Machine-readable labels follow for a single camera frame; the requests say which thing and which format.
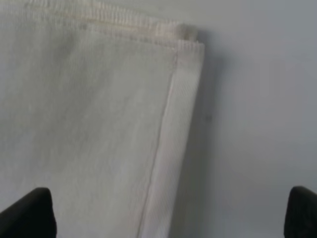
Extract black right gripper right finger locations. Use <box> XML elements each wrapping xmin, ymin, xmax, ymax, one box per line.
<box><xmin>283</xmin><ymin>186</ymin><xmax>317</xmax><ymax>238</ymax></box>

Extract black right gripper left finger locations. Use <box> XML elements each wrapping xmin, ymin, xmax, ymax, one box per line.
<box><xmin>0</xmin><ymin>187</ymin><xmax>56</xmax><ymax>238</ymax></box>

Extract white towel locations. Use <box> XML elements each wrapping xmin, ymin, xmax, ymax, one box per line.
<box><xmin>0</xmin><ymin>0</ymin><xmax>205</xmax><ymax>238</ymax></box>

